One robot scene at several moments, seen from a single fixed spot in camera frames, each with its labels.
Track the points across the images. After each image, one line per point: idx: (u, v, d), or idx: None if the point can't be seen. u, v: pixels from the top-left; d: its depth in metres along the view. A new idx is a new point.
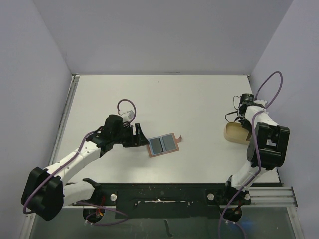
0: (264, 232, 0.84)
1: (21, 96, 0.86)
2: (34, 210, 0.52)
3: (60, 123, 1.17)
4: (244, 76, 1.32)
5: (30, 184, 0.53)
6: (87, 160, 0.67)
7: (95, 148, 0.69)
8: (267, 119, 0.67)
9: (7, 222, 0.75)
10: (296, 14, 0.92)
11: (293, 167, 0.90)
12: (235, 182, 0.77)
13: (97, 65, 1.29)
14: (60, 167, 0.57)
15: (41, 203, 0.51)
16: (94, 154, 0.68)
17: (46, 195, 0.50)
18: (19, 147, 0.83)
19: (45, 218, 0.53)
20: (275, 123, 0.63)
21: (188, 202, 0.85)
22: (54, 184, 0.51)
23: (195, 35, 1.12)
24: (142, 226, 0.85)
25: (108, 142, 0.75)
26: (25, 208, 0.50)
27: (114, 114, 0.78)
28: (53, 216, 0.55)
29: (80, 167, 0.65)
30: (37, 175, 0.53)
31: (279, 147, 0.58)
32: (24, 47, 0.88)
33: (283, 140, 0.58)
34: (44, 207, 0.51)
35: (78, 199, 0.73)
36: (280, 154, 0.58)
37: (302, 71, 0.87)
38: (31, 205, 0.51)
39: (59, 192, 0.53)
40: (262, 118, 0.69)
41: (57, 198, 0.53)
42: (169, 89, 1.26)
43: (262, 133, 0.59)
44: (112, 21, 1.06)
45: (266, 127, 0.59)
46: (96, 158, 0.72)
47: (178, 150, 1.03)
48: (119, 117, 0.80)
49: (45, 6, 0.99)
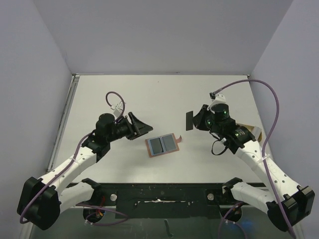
0: (264, 232, 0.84)
1: (21, 97, 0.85)
2: (31, 220, 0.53)
3: (60, 123, 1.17)
4: (244, 76, 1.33)
5: (26, 196, 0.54)
6: (82, 166, 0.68)
7: (90, 154, 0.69)
8: (283, 179, 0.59)
9: (8, 222, 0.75)
10: (297, 13, 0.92)
11: (294, 167, 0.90)
12: (238, 198, 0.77)
13: (97, 65, 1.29)
14: (55, 176, 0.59)
15: (37, 214, 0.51)
16: (90, 159, 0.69)
17: (42, 206, 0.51)
18: (20, 148, 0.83)
19: (42, 227, 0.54)
20: (296, 189, 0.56)
21: (188, 202, 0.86)
22: (49, 194, 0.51)
23: (195, 35, 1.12)
24: (142, 226, 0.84)
25: (103, 146, 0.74)
26: (22, 218, 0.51)
27: (104, 115, 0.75)
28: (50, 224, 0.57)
29: (77, 173, 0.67)
30: (33, 185, 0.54)
31: (306, 209, 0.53)
32: (23, 47, 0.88)
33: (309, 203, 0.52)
34: (40, 217, 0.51)
35: (77, 201, 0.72)
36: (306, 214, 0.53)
37: (302, 71, 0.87)
38: (28, 215, 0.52)
39: (55, 202, 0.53)
40: (277, 179, 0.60)
41: (53, 208, 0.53)
42: (169, 89, 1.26)
43: (293, 212, 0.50)
44: (113, 22, 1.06)
45: (295, 203, 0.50)
46: (93, 163, 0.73)
47: (178, 150, 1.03)
48: (110, 115, 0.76)
49: (44, 6, 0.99)
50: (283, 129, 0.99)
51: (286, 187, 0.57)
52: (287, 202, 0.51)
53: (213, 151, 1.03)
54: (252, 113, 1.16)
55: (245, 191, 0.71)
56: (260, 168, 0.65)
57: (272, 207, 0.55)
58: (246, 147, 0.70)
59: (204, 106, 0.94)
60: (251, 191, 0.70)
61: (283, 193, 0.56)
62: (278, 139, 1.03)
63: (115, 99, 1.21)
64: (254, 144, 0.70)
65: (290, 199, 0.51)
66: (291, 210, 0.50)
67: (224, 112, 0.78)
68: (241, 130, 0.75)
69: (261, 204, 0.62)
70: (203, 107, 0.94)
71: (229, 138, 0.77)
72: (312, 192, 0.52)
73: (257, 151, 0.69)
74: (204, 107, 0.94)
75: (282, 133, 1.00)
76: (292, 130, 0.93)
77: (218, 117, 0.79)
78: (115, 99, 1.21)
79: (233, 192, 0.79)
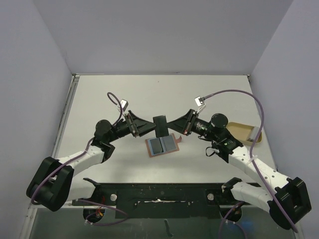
0: (264, 232, 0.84)
1: (21, 96, 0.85)
2: (42, 197, 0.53)
3: (60, 123, 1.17)
4: (244, 76, 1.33)
5: (42, 174, 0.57)
6: (91, 161, 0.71)
7: (100, 151, 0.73)
8: (273, 174, 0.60)
9: (8, 222, 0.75)
10: (298, 13, 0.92)
11: (293, 167, 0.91)
12: (238, 198, 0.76)
13: (97, 65, 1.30)
14: (70, 159, 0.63)
15: (50, 191, 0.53)
16: (98, 156, 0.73)
17: (58, 180, 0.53)
18: (20, 147, 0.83)
19: (51, 206, 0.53)
20: (287, 181, 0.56)
21: (188, 202, 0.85)
22: (67, 171, 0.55)
23: (195, 35, 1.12)
24: (142, 226, 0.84)
25: (109, 148, 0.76)
26: (36, 191, 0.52)
27: (101, 122, 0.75)
28: (57, 208, 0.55)
29: (85, 166, 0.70)
30: (50, 164, 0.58)
31: (304, 201, 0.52)
32: (24, 46, 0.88)
33: (305, 194, 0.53)
34: (52, 194, 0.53)
35: (80, 195, 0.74)
36: (307, 208, 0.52)
37: (301, 72, 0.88)
38: (39, 193, 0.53)
39: (68, 182, 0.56)
40: (266, 174, 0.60)
41: (65, 188, 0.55)
42: (169, 89, 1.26)
43: (288, 205, 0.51)
44: (113, 22, 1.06)
45: (288, 195, 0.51)
46: (99, 161, 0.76)
47: (178, 150, 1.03)
48: (106, 121, 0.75)
49: (44, 6, 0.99)
50: (283, 129, 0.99)
51: (277, 182, 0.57)
52: (280, 194, 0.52)
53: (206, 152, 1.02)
54: (252, 113, 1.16)
55: (245, 191, 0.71)
56: (250, 169, 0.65)
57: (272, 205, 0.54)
58: (236, 152, 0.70)
59: (193, 112, 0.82)
60: (251, 190, 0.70)
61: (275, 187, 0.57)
62: (278, 139, 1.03)
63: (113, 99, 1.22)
64: (242, 149, 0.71)
65: (283, 192, 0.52)
66: (286, 201, 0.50)
67: (223, 125, 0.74)
68: (231, 139, 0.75)
69: (261, 203, 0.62)
70: (189, 112, 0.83)
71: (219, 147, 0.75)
72: (303, 182, 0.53)
73: (245, 154, 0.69)
74: (193, 112, 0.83)
75: (282, 133, 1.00)
76: (292, 130, 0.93)
77: (215, 129, 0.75)
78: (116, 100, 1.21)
79: (233, 192, 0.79)
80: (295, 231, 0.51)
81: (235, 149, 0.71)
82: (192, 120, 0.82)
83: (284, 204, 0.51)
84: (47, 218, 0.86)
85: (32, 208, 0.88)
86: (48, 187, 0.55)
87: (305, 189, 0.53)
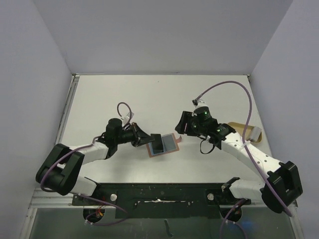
0: (264, 232, 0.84)
1: (21, 96, 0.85)
2: (52, 181, 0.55)
3: (60, 123, 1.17)
4: (244, 76, 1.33)
5: (54, 158, 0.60)
6: (96, 154, 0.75)
7: (104, 147, 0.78)
8: (265, 159, 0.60)
9: (8, 222, 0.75)
10: (297, 13, 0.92)
11: (293, 166, 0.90)
12: (238, 196, 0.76)
13: (97, 65, 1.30)
14: (79, 147, 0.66)
15: (60, 175, 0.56)
16: (102, 150, 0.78)
17: (69, 164, 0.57)
18: (20, 147, 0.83)
19: (60, 190, 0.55)
20: (279, 165, 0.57)
21: (188, 202, 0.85)
22: (77, 156, 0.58)
23: (195, 35, 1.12)
24: (142, 226, 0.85)
25: (112, 147, 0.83)
26: (47, 175, 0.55)
27: (113, 119, 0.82)
28: (66, 193, 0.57)
29: (90, 158, 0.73)
30: (61, 149, 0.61)
31: (295, 184, 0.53)
32: (23, 46, 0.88)
33: (296, 177, 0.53)
34: (62, 179, 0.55)
35: (81, 191, 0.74)
36: (297, 190, 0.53)
37: (301, 72, 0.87)
38: (49, 178, 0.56)
39: (78, 167, 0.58)
40: (258, 159, 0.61)
41: (75, 174, 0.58)
42: (169, 89, 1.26)
43: (281, 188, 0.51)
44: (113, 22, 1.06)
45: (280, 179, 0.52)
46: (102, 156, 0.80)
47: (178, 150, 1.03)
48: (118, 120, 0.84)
49: (44, 6, 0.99)
50: (283, 129, 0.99)
51: (269, 166, 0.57)
52: (273, 179, 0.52)
53: (201, 151, 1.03)
54: (251, 113, 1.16)
55: (241, 186, 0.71)
56: (243, 154, 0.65)
57: (265, 190, 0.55)
58: (229, 139, 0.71)
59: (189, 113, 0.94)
60: (246, 183, 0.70)
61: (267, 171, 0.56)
62: (278, 139, 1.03)
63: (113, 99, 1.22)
64: (235, 135, 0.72)
65: (275, 176, 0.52)
66: (278, 185, 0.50)
67: (204, 112, 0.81)
68: (223, 125, 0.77)
69: (256, 193, 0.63)
70: (185, 114, 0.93)
71: (214, 135, 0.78)
72: (294, 166, 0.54)
73: (238, 140, 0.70)
74: (187, 113, 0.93)
75: (282, 133, 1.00)
76: (292, 130, 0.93)
77: (199, 117, 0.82)
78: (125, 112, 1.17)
79: (231, 190, 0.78)
80: (289, 215, 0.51)
81: (227, 133, 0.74)
82: (187, 121, 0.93)
83: (276, 188, 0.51)
84: (47, 218, 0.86)
85: (32, 208, 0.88)
86: (58, 172, 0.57)
87: (297, 172, 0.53)
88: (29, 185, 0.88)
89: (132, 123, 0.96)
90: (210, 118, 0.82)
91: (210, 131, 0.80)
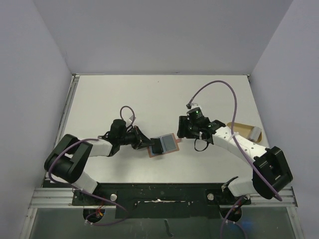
0: (264, 232, 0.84)
1: (20, 96, 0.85)
2: (61, 169, 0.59)
3: (60, 123, 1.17)
4: (244, 76, 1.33)
5: (63, 146, 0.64)
6: (101, 149, 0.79)
7: (108, 144, 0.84)
8: (252, 146, 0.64)
9: (8, 222, 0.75)
10: (297, 13, 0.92)
11: (293, 166, 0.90)
12: (237, 194, 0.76)
13: (98, 65, 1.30)
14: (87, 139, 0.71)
15: (68, 164, 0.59)
16: (107, 147, 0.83)
17: (79, 153, 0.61)
18: (20, 147, 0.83)
19: (68, 177, 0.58)
20: (265, 150, 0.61)
21: (188, 202, 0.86)
22: (85, 146, 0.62)
23: (195, 35, 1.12)
24: (142, 226, 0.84)
25: (116, 145, 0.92)
26: (55, 161, 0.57)
27: (118, 120, 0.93)
28: (72, 181, 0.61)
29: (96, 153, 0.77)
30: (70, 139, 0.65)
31: (282, 169, 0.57)
32: (23, 47, 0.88)
33: (282, 161, 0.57)
34: (70, 167, 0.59)
35: (84, 187, 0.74)
36: (286, 175, 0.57)
37: (301, 72, 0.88)
38: (57, 167, 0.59)
39: (85, 156, 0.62)
40: (246, 146, 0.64)
41: (82, 163, 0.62)
42: (169, 88, 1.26)
43: (267, 172, 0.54)
44: (113, 22, 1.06)
45: (266, 163, 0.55)
46: (106, 154, 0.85)
47: (178, 150, 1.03)
48: (124, 121, 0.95)
49: (44, 6, 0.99)
50: (283, 129, 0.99)
51: (256, 152, 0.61)
52: (259, 163, 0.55)
53: (195, 147, 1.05)
54: (251, 113, 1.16)
55: (239, 182, 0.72)
56: (232, 144, 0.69)
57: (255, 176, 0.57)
58: (219, 132, 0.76)
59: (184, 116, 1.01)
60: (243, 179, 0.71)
61: (254, 156, 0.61)
62: (278, 139, 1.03)
63: (113, 99, 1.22)
64: (225, 128, 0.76)
65: (261, 160, 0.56)
66: (264, 169, 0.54)
67: (196, 112, 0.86)
68: (214, 122, 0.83)
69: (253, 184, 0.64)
70: (181, 119, 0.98)
71: (205, 131, 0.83)
72: (280, 151, 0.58)
73: (228, 132, 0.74)
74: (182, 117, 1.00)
75: (282, 133, 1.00)
76: (292, 130, 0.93)
77: (191, 116, 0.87)
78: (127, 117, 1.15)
79: (230, 188, 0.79)
80: (279, 200, 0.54)
81: (217, 128, 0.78)
82: (184, 125, 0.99)
83: (262, 172, 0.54)
84: (47, 218, 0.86)
85: (32, 208, 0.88)
86: (65, 160, 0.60)
87: (283, 156, 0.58)
88: (29, 185, 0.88)
89: (135, 126, 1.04)
90: (202, 116, 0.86)
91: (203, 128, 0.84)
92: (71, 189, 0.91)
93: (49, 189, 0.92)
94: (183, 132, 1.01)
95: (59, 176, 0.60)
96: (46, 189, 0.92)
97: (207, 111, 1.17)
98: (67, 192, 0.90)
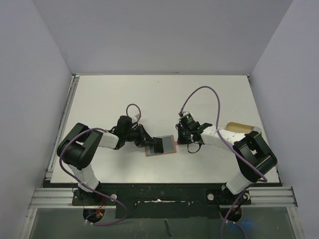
0: (264, 232, 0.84)
1: (20, 95, 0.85)
2: (71, 154, 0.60)
3: (60, 123, 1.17)
4: (244, 76, 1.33)
5: (74, 133, 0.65)
6: (108, 142, 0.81)
7: (115, 136, 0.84)
8: (234, 133, 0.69)
9: (7, 221, 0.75)
10: (297, 13, 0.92)
11: (293, 166, 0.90)
12: (235, 190, 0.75)
13: (98, 65, 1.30)
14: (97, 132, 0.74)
15: (78, 149, 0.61)
16: (114, 139, 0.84)
17: (89, 140, 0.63)
18: (20, 147, 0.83)
19: (79, 163, 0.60)
20: (243, 135, 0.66)
21: (188, 202, 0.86)
22: (96, 134, 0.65)
23: (195, 35, 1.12)
24: (142, 226, 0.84)
25: (121, 140, 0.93)
26: (68, 146, 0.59)
27: (124, 116, 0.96)
28: (81, 168, 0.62)
29: (102, 144, 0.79)
30: (81, 127, 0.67)
31: (265, 151, 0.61)
32: (24, 47, 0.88)
33: (263, 143, 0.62)
34: (80, 152, 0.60)
35: (87, 183, 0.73)
36: (269, 155, 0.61)
37: (301, 72, 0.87)
38: (67, 153, 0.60)
39: (95, 144, 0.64)
40: (228, 136, 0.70)
41: (91, 151, 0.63)
42: (169, 88, 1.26)
43: (245, 152, 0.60)
44: (113, 22, 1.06)
45: (245, 146, 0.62)
46: (113, 146, 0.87)
47: (175, 153, 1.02)
48: (129, 117, 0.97)
49: (44, 6, 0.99)
50: (283, 129, 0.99)
51: (236, 138, 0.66)
52: (239, 145, 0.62)
53: (188, 149, 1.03)
54: (251, 113, 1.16)
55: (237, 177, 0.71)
56: (216, 137, 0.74)
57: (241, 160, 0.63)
58: (206, 131, 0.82)
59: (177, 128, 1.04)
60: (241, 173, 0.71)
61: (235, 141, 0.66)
62: (278, 139, 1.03)
63: (113, 99, 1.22)
64: (211, 127, 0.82)
65: (240, 143, 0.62)
66: (243, 150, 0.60)
67: (187, 117, 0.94)
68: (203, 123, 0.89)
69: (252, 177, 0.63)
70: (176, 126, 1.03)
71: (195, 133, 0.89)
72: (258, 134, 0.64)
73: (213, 128, 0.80)
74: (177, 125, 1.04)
75: (282, 133, 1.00)
76: (292, 129, 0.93)
77: (183, 120, 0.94)
78: (133, 114, 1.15)
79: (227, 186, 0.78)
80: (263, 180, 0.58)
81: (204, 129, 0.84)
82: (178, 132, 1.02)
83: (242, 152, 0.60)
84: (47, 218, 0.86)
85: (32, 208, 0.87)
86: (75, 146, 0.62)
87: (261, 138, 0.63)
88: (29, 185, 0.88)
89: (139, 124, 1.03)
90: (192, 120, 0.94)
91: (193, 130, 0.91)
92: (71, 189, 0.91)
93: (49, 189, 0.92)
94: (179, 139, 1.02)
95: (68, 161, 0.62)
96: (46, 189, 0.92)
97: (206, 111, 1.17)
98: (67, 192, 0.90)
